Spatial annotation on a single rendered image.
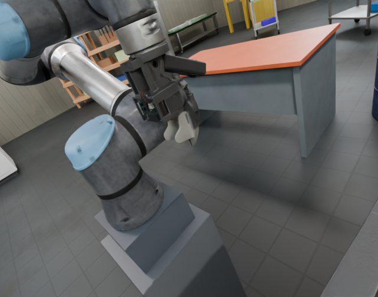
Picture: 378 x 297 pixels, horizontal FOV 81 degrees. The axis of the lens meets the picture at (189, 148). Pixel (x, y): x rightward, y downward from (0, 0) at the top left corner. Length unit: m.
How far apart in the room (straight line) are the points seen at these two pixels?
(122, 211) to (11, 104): 7.23
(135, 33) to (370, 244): 0.42
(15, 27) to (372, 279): 0.54
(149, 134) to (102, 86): 0.20
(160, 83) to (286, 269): 1.21
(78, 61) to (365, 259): 0.72
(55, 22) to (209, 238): 0.58
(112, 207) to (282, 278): 1.05
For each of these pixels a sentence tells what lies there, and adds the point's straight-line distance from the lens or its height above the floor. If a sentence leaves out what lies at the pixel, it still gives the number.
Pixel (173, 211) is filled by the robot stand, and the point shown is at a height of 0.88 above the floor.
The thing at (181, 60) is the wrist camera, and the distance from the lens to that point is 0.44.
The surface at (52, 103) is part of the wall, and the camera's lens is 7.81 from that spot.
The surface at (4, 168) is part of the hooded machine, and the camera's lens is 4.61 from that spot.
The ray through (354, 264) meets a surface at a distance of 0.35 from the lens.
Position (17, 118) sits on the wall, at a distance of 7.70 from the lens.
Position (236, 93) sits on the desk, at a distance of 1.99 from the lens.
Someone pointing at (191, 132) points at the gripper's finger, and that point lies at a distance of 0.45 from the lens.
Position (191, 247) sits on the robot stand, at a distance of 0.61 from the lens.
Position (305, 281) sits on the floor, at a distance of 1.38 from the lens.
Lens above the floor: 1.26
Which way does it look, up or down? 30 degrees down
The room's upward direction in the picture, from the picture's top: 23 degrees counter-clockwise
